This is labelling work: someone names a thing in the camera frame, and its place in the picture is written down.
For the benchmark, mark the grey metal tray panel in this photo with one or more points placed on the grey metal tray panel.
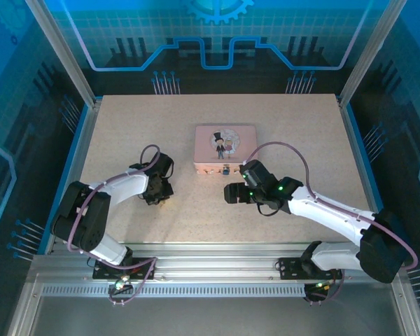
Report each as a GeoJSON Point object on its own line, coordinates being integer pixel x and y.
{"type": "Point", "coordinates": [213, 315]}

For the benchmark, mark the blue edge strip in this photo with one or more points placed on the blue edge strip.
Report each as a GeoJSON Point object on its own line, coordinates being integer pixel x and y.
{"type": "Point", "coordinates": [77, 140]}
{"type": "Point", "coordinates": [361, 140]}

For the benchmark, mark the pink tin box with cartoon couple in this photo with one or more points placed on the pink tin box with cartoon couple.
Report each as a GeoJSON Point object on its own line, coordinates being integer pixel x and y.
{"type": "Point", "coordinates": [203, 150]}

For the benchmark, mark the aluminium frame post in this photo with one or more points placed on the aluminium frame post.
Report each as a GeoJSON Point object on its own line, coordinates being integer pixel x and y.
{"type": "Point", "coordinates": [371, 52]}
{"type": "Point", "coordinates": [61, 52]}

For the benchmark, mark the aluminium side rail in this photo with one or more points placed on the aluminium side rail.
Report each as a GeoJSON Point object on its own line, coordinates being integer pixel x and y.
{"type": "Point", "coordinates": [353, 140]}
{"type": "Point", "coordinates": [85, 140]}

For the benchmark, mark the aluminium cross beam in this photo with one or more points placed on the aluminium cross beam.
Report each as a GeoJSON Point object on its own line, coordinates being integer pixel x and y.
{"type": "Point", "coordinates": [213, 259]}

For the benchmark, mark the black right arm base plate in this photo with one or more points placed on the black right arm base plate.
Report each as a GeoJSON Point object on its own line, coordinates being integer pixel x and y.
{"type": "Point", "coordinates": [288, 267]}

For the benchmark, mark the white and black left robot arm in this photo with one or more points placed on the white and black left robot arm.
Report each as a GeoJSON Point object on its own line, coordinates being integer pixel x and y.
{"type": "Point", "coordinates": [133, 183]}

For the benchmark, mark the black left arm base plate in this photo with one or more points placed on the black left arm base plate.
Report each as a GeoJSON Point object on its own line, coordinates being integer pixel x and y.
{"type": "Point", "coordinates": [143, 269]}

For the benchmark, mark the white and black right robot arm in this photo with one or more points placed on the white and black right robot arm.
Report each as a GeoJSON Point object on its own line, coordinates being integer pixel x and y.
{"type": "Point", "coordinates": [322, 210]}

